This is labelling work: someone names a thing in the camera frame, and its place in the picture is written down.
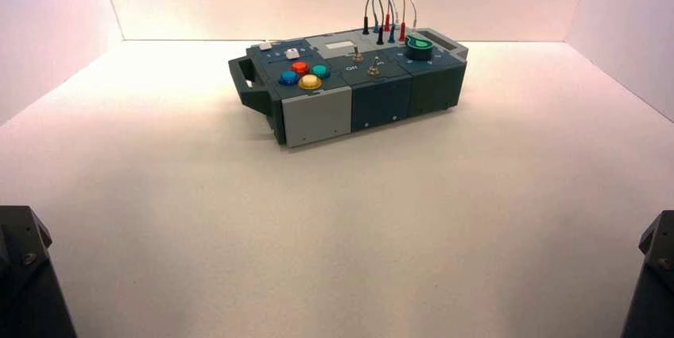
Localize dark teal grey control box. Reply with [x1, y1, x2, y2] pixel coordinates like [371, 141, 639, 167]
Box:
[227, 27, 469, 148]

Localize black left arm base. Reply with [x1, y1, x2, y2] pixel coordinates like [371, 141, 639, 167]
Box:
[0, 205, 78, 338]

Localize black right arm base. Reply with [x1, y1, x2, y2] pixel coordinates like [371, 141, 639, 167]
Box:
[621, 210, 674, 338]

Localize green rotary dial knob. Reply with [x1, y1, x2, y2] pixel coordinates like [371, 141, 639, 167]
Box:
[405, 35, 435, 61]

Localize blue jumper wire blue plugs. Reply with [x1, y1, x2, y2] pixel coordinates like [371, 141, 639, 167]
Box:
[371, 0, 397, 45]

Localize grey jumper wire black plugs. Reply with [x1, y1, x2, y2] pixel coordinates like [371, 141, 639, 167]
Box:
[362, 0, 385, 46]

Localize red jumper wire red plugs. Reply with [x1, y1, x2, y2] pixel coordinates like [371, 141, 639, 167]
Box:
[383, 0, 408, 44]

